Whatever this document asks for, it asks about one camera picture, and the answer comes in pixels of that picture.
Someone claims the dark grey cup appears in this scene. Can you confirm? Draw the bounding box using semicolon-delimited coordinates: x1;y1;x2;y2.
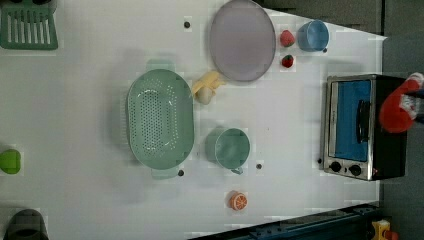
3;209;49;240

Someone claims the red ketchup bottle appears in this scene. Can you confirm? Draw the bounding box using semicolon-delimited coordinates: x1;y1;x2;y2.
379;72;423;133

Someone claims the green mug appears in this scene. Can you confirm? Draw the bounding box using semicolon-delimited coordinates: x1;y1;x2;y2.
205;128;251;175

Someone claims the lime green block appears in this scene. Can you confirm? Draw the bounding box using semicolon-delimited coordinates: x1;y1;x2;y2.
0;149;21;174

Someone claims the red strawberry toy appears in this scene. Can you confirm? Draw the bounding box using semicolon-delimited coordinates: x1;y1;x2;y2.
281;55;294;68

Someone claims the orange slice toy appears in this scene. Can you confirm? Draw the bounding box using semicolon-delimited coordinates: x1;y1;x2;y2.
228;192;248;211

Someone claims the pink strawberry toy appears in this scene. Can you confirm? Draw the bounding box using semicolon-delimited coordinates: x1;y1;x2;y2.
280;30;295;47

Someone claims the green oval colander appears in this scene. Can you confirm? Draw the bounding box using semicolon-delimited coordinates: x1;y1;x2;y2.
126;59;194;180

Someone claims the black toaster oven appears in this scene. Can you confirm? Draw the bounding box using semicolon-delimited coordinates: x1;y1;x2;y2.
322;74;407;181

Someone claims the lilac round plate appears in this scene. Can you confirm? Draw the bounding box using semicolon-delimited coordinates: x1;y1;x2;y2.
209;0;276;81

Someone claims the yellow banana toy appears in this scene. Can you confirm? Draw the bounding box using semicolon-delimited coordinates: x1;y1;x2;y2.
192;71;225;105

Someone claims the blue cup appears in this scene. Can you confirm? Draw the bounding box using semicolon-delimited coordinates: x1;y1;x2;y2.
297;20;330;52

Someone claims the green dish rack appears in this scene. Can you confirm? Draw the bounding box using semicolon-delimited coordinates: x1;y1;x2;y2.
1;0;58;51

